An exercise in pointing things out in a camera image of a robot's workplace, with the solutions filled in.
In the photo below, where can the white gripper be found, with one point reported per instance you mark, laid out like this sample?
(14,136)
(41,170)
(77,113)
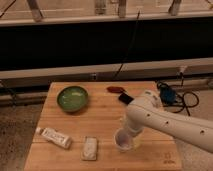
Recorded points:
(130,129)

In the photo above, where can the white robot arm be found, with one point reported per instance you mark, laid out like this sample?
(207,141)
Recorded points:
(145,110)

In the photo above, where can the green ceramic bowl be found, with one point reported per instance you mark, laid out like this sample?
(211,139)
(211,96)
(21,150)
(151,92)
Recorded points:
(72,98)

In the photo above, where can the dark red object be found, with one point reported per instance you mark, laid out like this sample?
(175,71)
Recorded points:
(114,89)

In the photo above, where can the blue device on floor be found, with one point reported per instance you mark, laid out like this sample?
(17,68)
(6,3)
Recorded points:
(167,95)

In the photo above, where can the wooden cutting board table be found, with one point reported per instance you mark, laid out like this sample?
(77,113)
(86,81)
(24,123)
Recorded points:
(155,151)

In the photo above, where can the white toothpaste tube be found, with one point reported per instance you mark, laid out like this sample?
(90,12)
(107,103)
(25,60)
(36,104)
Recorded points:
(55,137)

